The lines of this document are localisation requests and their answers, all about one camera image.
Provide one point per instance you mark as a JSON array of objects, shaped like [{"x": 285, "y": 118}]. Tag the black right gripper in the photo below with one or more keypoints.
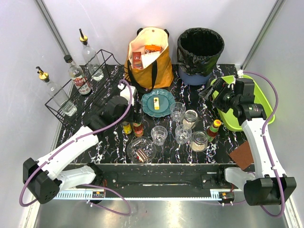
[{"x": 215, "y": 92}]

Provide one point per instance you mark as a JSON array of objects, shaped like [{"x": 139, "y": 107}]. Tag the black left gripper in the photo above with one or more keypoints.
[{"x": 134, "y": 107}]

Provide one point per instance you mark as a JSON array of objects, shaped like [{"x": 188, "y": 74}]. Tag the red sauce bottle yellow cap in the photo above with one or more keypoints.
[{"x": 137, "y": 126}]

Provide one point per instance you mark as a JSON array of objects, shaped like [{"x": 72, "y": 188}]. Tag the small yellow seasoning bottle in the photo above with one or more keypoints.
[{"x": 127, "y": 127}]

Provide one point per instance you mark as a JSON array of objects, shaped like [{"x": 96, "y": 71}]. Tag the glass jar front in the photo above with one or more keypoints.
[{"x": 198, "y": 141}]

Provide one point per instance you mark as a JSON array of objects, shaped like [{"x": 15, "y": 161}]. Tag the glass jar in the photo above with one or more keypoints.
[
  {"x": 190, "y": 119},
  {"x": 198, "y": 141}
]

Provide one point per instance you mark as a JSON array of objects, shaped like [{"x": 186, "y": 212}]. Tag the clear oil bottle gold spout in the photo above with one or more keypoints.
[{"x": 57, "y": 93}]

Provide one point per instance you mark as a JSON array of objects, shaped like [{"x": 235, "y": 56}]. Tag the clear bottle black cap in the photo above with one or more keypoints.
[{"x": 78, "y": 77}]

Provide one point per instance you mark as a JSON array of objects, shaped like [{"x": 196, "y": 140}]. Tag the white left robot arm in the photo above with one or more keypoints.
[{"x": 46, "y": 177}]

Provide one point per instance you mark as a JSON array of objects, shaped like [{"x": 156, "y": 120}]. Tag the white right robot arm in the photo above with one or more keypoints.
[{"x": 269, "y": 185}]

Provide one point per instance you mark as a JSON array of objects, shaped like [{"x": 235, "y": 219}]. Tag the yellow cake slice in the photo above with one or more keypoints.
[{"x": 156, "y": 103}]

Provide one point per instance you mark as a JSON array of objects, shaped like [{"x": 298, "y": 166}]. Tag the clear glass tumbler left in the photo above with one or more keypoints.
[{"x": 159, "y": 135}]

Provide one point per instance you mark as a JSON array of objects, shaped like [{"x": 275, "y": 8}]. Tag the clear glass tumbler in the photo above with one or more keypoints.
[
  {"x": 159, "y": 135},
  {"x": 177, "y": 111},
  {"x": 182, "y": 134}
]

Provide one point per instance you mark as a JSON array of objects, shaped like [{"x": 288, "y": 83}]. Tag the clear glass bowl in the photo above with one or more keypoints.
[{"x": 141, "y": 143}]

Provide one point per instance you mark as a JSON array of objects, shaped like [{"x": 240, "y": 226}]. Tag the teal ceramic plate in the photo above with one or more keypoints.
[{"x": 166, "y": 99}]

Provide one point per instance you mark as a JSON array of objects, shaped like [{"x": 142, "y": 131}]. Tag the glass jar rear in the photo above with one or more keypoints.
[{"x": 190, "y": 119}]

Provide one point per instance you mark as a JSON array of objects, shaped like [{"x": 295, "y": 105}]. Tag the lime green plastic tub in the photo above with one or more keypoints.
[{"x": 261, "y": 99}]

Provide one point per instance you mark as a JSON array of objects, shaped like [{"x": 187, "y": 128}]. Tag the orange canvas tote bag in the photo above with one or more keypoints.
[{"x": 157, "y": 73}]

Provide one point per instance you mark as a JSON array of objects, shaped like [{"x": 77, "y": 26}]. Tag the chocolate cake slice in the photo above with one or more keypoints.
[{"x": 141, "y": 156}]

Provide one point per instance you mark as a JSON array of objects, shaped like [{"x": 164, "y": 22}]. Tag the clear glass tumbler rear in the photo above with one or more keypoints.
[{"x": 177, "y": 111}]

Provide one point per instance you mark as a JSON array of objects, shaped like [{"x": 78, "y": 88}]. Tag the trash bin with black liner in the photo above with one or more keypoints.
[{"x": 198, "y": 50}]

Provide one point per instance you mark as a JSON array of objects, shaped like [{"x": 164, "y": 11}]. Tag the clear glass tumbler middle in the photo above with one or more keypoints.
[{"x": 182, "y": 134}]

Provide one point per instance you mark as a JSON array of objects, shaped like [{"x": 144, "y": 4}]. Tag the white paper package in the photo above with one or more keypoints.
[{"x": 149, "y": 58}]

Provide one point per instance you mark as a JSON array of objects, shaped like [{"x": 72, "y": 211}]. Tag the red snack box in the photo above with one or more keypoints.
[{"x": 137, "y": 60}]

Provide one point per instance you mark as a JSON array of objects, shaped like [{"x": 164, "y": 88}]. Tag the orange snack box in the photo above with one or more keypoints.
[{"x": 152, "y": 48}]

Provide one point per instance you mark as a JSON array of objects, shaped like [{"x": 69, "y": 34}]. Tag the brown scouring pad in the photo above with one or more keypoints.
[{"x": 242, "y": 156}]

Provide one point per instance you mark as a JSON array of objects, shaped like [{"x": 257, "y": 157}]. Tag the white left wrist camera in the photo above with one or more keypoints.
[{"x": 129, "y": 91}]

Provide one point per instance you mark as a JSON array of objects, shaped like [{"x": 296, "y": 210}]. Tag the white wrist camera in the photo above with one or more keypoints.
[
  {"x": 240, "y": 74},
  {"x": 129, "y": 91}
]

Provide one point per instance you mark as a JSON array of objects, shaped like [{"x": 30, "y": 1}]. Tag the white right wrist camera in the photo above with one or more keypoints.
[{"x": 240, "y": 74}]

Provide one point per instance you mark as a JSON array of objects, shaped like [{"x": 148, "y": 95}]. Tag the black wire dish rack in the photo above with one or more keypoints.
[{"x": 97, "y": 110}]

